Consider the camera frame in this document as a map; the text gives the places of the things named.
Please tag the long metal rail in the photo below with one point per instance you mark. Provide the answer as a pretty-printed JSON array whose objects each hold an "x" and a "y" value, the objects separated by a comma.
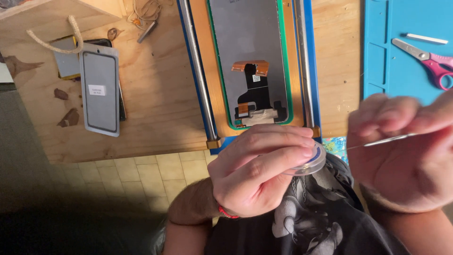
[
  {"x": 305, "y": 70},
  {"x": 198, "y": 70}
]

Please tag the white pen tool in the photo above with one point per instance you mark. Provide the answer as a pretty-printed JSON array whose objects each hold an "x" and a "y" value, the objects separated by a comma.
[{"x": 424, "y": 38}]

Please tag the blue screen separator machine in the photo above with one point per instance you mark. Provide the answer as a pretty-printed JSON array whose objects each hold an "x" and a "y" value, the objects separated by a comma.
[{"x": 316, "y": 70}]

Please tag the floral patterned cloth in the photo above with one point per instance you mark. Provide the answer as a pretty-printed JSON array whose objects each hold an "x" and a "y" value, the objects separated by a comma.
[{"x": 336, "y": 147}]

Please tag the brown paper bag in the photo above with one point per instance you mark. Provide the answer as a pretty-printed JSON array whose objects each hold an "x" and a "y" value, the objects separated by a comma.
[{"x": 42, "y": 17}]

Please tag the black phone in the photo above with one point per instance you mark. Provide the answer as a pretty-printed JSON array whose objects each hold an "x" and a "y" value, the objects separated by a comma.
[{"x": 122, "y": 106}]

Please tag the orange heating plate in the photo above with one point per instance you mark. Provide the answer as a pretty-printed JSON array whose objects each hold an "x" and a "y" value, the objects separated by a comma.
[{"x": 202, "y": 53}]

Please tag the black printed t-shirt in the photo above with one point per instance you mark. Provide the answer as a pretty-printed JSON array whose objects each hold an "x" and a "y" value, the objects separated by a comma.
[{"x": 311, "y": 219}]

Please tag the grey phone part yellow edge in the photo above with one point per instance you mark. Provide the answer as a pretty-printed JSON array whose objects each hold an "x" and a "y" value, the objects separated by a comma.
[{"x": 67, "y": 63}]

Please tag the person's right fingers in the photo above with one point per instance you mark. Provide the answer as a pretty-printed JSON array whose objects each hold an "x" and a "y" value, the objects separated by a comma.
[{"x": 382, "y": 113}]

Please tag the brass rail block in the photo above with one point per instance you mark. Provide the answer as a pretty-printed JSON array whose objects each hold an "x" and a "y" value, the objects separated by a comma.
[
  {"x": 213, "y": 144},
  {"x": 316, "y": 132}
]

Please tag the green silicone pad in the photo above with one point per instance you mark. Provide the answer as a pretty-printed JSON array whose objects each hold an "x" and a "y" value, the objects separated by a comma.
[{"x": 289, "y": 70}]

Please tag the small grey metal bar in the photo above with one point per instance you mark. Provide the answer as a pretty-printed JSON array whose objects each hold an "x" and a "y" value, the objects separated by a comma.
[{"x": 147, "y": 32}]

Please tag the person's right hand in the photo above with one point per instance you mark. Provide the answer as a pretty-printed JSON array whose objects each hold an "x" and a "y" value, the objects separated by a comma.
[{"x": 407, "y": 173}]

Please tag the blue silicone work mat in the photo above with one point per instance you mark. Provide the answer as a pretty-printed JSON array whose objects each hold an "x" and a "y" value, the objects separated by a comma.
[{"x": 396, "y": 70}]

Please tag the phone display screen panel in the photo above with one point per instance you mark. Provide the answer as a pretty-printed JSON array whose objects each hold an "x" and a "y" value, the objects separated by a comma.
[{"x": 244, "y": 35}]

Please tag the person's left hand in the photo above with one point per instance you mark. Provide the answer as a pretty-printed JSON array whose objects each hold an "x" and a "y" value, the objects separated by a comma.
[{"x": 244, "y": 184}]

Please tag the grey glass panel white label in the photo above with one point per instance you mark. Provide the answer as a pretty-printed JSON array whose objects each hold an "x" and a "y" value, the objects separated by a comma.
[{"x": 101, "y": 106}]

